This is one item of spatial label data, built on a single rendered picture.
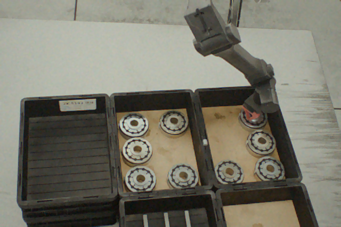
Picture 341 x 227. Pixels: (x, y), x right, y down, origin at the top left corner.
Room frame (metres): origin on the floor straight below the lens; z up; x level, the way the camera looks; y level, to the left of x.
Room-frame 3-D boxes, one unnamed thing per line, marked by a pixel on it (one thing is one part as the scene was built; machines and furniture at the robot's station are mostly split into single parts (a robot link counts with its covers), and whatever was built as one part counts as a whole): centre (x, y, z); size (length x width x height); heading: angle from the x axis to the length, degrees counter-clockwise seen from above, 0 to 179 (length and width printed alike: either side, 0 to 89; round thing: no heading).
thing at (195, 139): (0.87, 0.03, 0.87); 0.40 x 0.30 x 0.11; 16
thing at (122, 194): (0.87, 0.03, 0.92); 0.40 x 0.30 x 0.02; 16
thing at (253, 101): (1.08, -0.30, 0.98); 0.10 x 0.07 x 0.07; 143
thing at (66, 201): (0.79, 0.31, 0.92); 0.40 x 0.30 x 0.02; 16
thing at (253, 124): (1.08, -0.30, 0.86); 0.10 x 0.10 x 0.01
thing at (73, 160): (0.79, 0.31, 0.87); 0.40 x 0.30 x 0.11; 16
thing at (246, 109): (1.07, -0.29, 0.91); 0.07 x 0.07 x 0.09; 53
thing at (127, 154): (0.85, 0.09, 0.86); 0.10 x 0.10 x 0.01
